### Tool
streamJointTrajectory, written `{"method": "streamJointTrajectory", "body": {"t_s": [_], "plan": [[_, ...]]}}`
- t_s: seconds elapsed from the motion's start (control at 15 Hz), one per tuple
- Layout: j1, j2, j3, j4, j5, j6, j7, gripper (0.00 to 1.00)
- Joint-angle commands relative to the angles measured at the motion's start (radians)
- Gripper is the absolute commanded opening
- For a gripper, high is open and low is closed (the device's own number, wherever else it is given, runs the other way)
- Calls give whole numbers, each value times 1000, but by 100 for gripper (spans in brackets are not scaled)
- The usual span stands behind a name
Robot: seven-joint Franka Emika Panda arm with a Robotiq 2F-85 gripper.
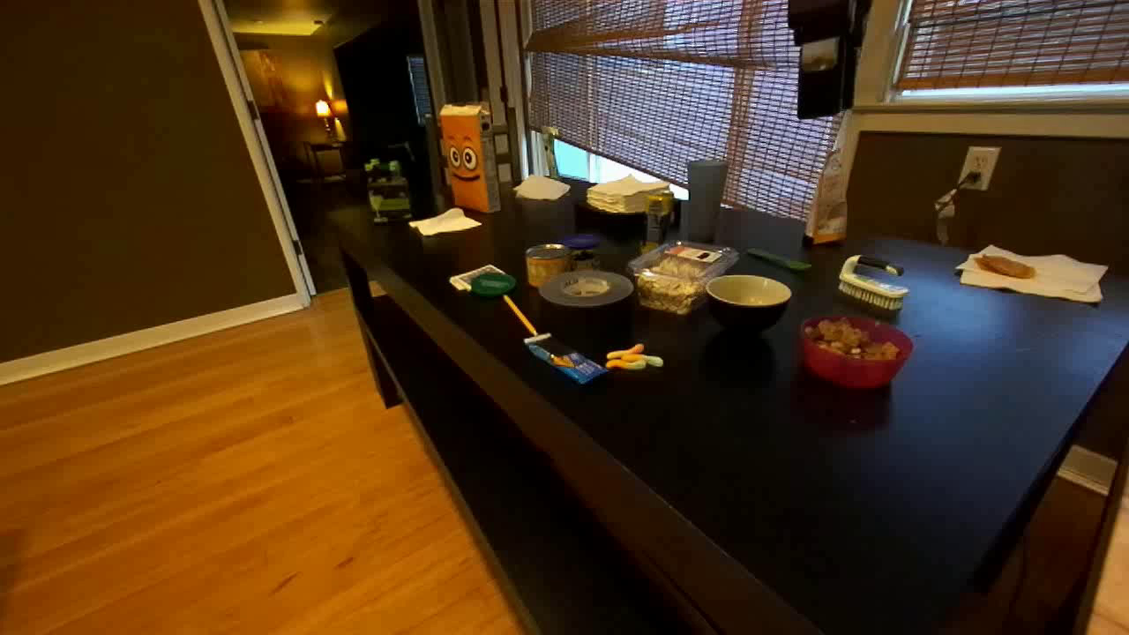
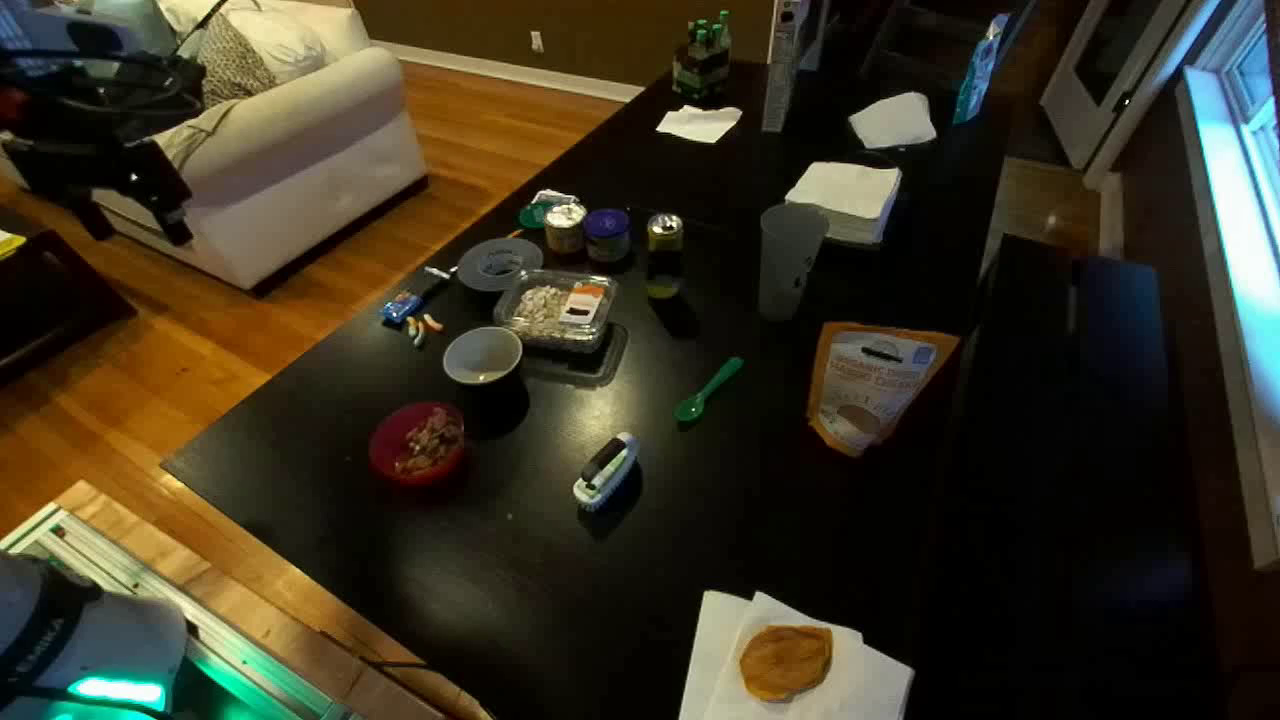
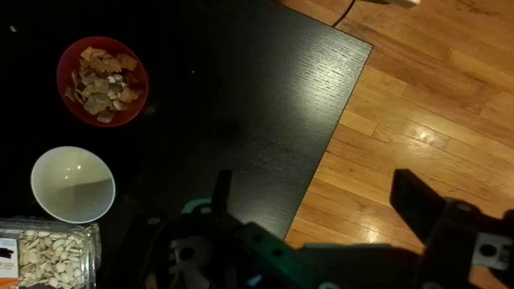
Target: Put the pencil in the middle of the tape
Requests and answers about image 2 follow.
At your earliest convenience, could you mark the green plastic spoon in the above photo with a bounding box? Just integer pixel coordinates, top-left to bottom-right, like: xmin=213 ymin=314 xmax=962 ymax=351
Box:
xmin=678 ymin=357 xmax=743 ymax=429

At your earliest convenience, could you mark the clear seed container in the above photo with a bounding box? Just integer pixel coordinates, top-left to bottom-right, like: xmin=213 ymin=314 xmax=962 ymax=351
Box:
xmin=491 ymin=266 xmax=615 ymax=351

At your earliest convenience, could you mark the purple lid jar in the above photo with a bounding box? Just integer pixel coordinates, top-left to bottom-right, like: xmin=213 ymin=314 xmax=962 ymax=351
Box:
xmin=586 ymin=207 xmax=633 ymax=264

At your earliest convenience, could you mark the black bowl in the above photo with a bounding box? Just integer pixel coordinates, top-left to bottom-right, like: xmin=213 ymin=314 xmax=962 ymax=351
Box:
xmin=440 ymin=324 xmax=524 ymax=399

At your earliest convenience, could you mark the green round lid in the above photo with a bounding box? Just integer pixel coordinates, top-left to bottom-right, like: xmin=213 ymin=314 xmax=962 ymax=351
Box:
xmin=518 ymin=187 xmax=581 ymax=231

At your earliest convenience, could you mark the orange white snack bag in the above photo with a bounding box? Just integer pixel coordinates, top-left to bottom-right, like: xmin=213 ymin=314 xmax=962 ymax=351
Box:
xmin=803 ymin=319 xmax=962 ymax=459

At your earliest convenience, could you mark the red snack bowl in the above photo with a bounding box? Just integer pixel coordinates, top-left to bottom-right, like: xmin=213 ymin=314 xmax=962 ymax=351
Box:
xmin=369 ymin=399 xmax=467 ymax=489

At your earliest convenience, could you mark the white paper far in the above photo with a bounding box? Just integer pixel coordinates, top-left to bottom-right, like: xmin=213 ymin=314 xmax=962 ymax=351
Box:
xmin=658 ymin=108 xmax=742 ymax=145

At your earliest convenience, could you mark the blue plastic bag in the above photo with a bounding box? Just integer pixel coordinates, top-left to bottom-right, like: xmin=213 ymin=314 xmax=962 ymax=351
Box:
xmin=381 ymin=293 xmax=423 ymax=327

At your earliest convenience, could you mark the white napkin stack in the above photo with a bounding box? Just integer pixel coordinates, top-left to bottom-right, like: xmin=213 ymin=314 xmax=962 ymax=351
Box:
xmin=785 ymin=159 xmax=904 ymax=242

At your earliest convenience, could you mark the green bottle pack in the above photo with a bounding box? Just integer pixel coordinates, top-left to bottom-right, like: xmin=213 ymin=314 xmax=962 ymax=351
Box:
xmin=671 ymin=6 xmax=731 ymax=100

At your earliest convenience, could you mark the cookie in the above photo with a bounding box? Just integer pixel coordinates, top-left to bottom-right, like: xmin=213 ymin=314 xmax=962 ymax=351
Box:
xmin=742 ymin=623 xmax=832 ymax=705

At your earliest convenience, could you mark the white folded napkin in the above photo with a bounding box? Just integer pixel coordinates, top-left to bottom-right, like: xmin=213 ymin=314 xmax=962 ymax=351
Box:
xmin=849 ymin=93 xmax=935 ymax=151

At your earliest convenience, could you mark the white sofa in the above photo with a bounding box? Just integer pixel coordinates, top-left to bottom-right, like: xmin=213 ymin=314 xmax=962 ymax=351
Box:
xmin=0 ymin=0 xmax=434 ymax=295

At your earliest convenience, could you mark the grey duct tape roll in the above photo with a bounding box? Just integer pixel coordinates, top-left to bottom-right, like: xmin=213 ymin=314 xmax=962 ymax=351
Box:
xmin=455 ymin=240 xmax=545 ymax=293

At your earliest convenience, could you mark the black camera tripod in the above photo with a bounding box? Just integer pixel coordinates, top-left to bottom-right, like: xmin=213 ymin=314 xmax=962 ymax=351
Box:
xmin=0 ymin=47 xmax=205 ymax=242

